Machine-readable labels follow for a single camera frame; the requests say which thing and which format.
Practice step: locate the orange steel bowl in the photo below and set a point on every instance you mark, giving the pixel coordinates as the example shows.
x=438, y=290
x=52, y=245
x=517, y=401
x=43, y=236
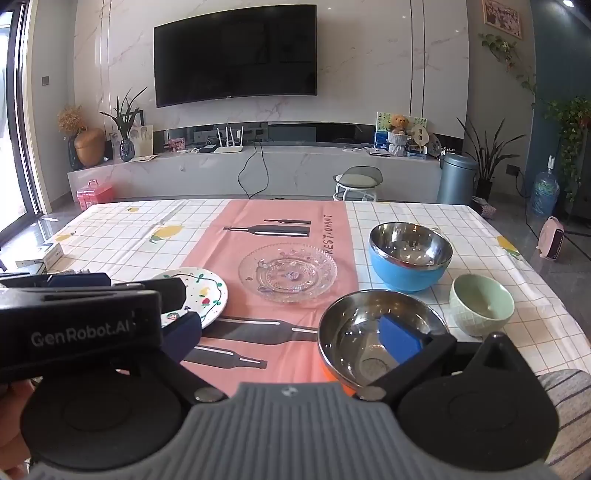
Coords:
x=351, y=332

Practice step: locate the leafy hanging plant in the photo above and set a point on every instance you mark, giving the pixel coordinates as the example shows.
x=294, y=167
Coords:
x=572, y=120

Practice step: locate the white router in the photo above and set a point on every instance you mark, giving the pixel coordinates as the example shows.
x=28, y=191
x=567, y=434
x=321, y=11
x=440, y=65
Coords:
x=228, y=148

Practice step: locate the plant in blue vase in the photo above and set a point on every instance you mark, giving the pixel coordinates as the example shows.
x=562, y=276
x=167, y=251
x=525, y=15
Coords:
x=126, y=150

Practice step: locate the pink plastic toolbox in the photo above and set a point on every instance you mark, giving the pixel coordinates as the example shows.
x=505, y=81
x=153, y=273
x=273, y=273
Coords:
x=94, y=196

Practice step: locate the framed wall picture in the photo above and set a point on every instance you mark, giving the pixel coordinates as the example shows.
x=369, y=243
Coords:
x=502, y=18

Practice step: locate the grey trash can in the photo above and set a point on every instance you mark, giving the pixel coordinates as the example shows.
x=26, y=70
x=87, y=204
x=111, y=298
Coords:
x=455, y=182

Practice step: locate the blue water jug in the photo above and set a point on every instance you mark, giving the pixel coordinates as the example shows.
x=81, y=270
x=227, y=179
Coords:
x=544, y=194

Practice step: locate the checked lemon print tablecloth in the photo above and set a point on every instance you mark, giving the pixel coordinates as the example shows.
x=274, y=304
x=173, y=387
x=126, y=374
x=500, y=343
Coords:
x=115, y=230

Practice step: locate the brown round jar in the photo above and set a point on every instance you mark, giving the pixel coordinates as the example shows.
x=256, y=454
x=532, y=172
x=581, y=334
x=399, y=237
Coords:
x=90, y=147

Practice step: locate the dried flowers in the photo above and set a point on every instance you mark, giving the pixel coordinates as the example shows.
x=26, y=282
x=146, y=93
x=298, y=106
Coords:
x=70, y=120

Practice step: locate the dark wall socket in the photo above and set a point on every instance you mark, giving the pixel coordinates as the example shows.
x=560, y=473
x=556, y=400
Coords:
x=513, y=170

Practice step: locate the green illustrated board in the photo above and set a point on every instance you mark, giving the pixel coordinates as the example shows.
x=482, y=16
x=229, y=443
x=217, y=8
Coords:
x=382, y=119

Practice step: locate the small pink picture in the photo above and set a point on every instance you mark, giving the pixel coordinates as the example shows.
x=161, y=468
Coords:
x=176, y=144

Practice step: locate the green ceramic bowl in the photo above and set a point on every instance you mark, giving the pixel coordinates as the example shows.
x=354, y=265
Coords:
x=480, y=300

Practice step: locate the white marble tv cabinet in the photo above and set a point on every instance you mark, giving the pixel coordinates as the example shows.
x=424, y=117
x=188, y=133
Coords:
x=300, y=170

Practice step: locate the sliding glass door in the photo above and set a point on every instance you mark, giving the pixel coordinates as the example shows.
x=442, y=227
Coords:
x=11, y=138

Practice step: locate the teddy bear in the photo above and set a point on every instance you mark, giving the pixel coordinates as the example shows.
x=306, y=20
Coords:
x=398, y=124

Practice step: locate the floral ceramic plate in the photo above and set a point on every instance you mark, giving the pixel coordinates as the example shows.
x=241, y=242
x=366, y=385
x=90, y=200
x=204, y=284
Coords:
x=207, y=295

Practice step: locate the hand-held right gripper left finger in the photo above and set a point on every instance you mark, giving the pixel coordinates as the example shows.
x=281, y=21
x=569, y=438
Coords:
x=182, y=334

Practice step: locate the small grey stool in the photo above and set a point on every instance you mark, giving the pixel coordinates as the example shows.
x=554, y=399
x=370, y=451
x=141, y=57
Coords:
x=358, y=177

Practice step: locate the round paper fan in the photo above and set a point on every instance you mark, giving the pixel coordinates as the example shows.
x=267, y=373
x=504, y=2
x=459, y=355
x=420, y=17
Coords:
x=419, y=134

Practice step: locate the person's left hand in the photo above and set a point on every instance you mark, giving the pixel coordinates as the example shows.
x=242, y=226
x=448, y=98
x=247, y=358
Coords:
x=9, y=415

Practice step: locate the patterned slippers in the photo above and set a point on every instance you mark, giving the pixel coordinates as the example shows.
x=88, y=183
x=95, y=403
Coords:
x=483, y=207

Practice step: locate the illustrated white card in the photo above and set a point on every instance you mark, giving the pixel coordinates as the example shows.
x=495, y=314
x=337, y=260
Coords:
x=142, y=138

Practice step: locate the pink fan heater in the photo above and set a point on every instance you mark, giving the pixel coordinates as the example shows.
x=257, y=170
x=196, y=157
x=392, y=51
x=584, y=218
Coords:
x=549, y=237

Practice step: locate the trailing vine plant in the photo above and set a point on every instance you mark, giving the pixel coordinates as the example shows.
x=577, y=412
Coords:
x=503, y=48

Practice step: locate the blue steel bowl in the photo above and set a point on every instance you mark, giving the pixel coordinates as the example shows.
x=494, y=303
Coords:
x=397, y=277

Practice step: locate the clear glass plate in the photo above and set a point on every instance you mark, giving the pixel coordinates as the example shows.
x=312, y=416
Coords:
x=286, y=272

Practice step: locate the striped cloth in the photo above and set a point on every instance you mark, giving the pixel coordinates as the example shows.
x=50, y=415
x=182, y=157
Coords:
x=572, y=401

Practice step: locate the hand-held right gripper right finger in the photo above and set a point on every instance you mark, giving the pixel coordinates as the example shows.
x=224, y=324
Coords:
x=399, y=339

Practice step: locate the white cardboard box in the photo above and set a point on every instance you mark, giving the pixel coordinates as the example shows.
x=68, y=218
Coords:
x=46, y=254

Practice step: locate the potted snake plant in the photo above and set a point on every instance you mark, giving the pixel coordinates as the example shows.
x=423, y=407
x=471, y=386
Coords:
x=483, y=189

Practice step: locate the black wall television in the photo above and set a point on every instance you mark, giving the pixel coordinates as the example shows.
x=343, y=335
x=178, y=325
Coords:
x=235, y=55

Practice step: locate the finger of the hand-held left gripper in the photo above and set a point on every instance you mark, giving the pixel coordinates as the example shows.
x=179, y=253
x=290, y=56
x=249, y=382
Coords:
x=171, y=295
x=78, y=280

